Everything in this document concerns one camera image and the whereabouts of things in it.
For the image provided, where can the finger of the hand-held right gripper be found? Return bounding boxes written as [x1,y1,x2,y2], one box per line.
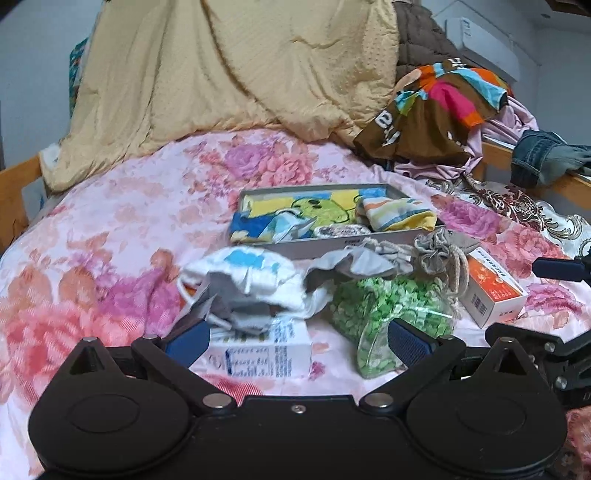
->
[485,322,564,366]
[532,242,591,284]

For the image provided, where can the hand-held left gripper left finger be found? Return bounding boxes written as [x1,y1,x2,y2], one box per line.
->
[68,318,235,414]

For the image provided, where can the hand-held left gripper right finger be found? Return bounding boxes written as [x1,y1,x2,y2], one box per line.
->
[359,318,537,414]

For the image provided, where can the grey drawstring pouch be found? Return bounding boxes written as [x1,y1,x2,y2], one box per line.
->
[305,228,481,319]

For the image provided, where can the shallow grey box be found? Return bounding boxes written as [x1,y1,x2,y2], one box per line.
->
[229,183,446,260]

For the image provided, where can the striped towel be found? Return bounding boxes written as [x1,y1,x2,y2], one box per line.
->
[358,196,437,232]

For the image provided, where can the bag of green paper stars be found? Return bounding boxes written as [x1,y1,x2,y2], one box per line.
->
[330,274,455,380]

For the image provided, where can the silver grey bag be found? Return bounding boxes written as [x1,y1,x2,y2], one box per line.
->
[178,272,282,335]

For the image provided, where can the orange white medicine box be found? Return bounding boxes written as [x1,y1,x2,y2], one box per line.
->
[457,251,529,329]

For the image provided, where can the person's pink fuzzy clothing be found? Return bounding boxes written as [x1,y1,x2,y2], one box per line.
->
[561,406,591,480]

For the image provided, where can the ornate satin quilt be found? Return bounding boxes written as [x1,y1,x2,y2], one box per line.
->
[425,178,591,259]

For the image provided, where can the white printed carton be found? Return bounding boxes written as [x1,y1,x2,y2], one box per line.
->
[203,318,315,380]

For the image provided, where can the blue denim jeans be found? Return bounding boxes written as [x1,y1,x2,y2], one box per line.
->
[510,130,591,188]

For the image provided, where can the white knitted cloth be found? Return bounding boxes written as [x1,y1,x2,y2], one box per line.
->
[314,224,372,240]

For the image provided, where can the pink floral bedsheet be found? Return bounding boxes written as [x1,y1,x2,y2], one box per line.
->
[0,129,591,480]

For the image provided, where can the lilac cloth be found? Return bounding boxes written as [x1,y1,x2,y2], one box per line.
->
[392,95,541,178]

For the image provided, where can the cartoon print towel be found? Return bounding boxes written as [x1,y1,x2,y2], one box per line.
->
[231,187,386,243]

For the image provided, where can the brown multicolour printed cloth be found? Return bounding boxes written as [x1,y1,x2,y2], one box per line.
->
[353,58,515,162]

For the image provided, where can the white air conditioner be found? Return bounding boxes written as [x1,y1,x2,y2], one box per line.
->
[443,17,520,79]

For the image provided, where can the brown quilted blanket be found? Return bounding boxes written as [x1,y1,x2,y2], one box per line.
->
[392,0,467,86]

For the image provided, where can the yellow dotted blanket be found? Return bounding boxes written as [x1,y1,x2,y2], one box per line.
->
[46,0,402,192]

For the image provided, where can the teal patterned cloth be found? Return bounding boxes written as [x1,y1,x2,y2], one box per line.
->
[68,39,90,118]

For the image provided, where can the wooden bed rail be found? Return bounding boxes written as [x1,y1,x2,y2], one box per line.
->
[471,138,591,204]

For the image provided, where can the wooden bed frame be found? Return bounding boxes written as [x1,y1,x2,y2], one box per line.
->
[0,154,44,252]

